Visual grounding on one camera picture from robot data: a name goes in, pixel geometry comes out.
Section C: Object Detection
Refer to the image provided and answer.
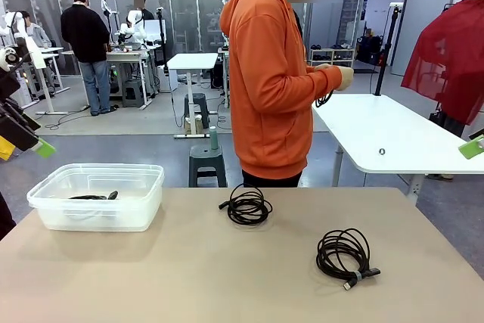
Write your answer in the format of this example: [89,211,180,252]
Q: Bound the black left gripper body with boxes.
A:
[0,69,20,101]

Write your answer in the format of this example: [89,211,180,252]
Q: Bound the black power cable angled plug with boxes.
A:
[67,189,121,201]

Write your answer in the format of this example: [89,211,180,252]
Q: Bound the black braided USB cable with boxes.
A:
[315,227,382,290]

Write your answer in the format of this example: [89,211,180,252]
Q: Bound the black power cable round plug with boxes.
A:
[315,87,337,109]

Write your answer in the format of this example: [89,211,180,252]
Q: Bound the thin black loosely cable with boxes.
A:
[218,182,274,225]

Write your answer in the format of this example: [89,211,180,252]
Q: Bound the person's right forearm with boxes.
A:
[264,67,343,101]

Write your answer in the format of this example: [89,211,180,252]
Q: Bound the person's right hand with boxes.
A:
[334,65,355,92]

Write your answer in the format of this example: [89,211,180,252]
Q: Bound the yellow object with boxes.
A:
[0,136,17,161]

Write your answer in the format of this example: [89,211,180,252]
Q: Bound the white standing desk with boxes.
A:
[36,45,72,116]

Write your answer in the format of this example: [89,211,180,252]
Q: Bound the seated person in grey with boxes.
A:
[17,10,53,48]

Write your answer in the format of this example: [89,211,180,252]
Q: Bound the mannequin with red cape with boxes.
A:
[400,0,484,127]

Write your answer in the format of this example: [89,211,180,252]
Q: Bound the bystander in dark clothes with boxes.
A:
[0,190,17,241]

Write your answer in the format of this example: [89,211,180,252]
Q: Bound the man in black sweater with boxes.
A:
[60,0,113,117]

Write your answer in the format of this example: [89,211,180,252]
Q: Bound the white side desk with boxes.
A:
[312,93,484,203]

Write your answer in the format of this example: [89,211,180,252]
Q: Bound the cluttered work desk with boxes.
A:
[62,47,154,110]

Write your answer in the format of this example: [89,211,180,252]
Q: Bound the black equipment cases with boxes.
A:
[356,34,383,66]

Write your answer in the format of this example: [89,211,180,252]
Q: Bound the clear plastic storage box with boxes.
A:
[26,163,166,233]

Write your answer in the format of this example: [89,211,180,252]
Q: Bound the black tripod stand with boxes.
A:
[373,2,404,97]

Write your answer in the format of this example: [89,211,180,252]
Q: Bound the white shoe rack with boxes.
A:
[309,47,357,68]

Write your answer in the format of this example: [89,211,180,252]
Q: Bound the small white desk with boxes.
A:
[166,52,220,139]

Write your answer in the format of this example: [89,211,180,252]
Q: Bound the dark green plastic stool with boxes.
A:
[188,144,228,188]

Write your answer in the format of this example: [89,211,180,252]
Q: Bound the person in orange hoodie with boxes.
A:
[219,0,358,188]

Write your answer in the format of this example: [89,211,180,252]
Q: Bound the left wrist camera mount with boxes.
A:
[0,46,20,73]

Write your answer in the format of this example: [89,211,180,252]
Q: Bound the black camera tripod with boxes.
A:
[156,7,170,74]

